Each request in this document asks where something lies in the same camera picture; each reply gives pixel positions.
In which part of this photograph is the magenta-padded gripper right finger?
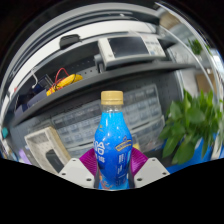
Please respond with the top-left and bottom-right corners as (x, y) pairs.
(128, 146), (171, 189)

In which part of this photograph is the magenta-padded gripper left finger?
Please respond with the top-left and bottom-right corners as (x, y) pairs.
(57, 147), (101, 189)

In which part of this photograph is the blue drink bottle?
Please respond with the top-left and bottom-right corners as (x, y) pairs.
(93, 90), (134, 191)

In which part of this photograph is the beige perforated box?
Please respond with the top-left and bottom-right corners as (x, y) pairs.
(24, 126), (72, 175)

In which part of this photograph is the green leafy potted plant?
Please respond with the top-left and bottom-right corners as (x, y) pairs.
(157, 88), (224, 165)

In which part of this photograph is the grey workbench shelf unit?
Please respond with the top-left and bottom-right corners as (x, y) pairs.
(2, 6), (201, 164)

